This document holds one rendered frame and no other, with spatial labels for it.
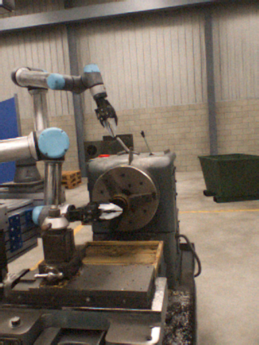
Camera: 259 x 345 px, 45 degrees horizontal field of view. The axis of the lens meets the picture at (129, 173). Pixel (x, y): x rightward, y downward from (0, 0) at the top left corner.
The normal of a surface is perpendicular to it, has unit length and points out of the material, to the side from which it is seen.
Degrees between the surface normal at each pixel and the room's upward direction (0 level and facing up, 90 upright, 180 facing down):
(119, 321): 0
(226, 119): 90
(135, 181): 90
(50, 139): 89
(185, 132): 90
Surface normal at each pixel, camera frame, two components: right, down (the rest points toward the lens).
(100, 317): -0.20, 0.10
